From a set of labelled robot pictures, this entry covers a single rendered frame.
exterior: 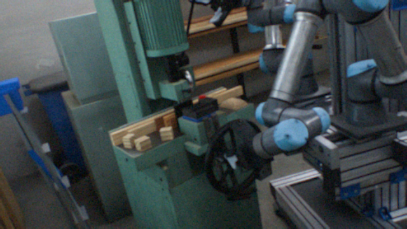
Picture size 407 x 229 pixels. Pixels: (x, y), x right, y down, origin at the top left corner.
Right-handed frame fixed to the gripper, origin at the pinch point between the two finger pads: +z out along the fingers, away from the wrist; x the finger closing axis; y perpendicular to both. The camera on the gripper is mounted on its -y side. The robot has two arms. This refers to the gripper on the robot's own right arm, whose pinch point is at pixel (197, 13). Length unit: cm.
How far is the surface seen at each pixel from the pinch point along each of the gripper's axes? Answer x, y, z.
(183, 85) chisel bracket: 14.6, -23.2, 11.4
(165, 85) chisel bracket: 8.2, -27.7, 15.8
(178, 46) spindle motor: 7.3, -7.9, 12.3
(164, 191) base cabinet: 43, -48, 34
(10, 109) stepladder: -43, -72, 70
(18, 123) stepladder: -37, -79, 69
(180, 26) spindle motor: 1.8, -3.1, 8.8
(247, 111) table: 34.6, -29.8, -10.9
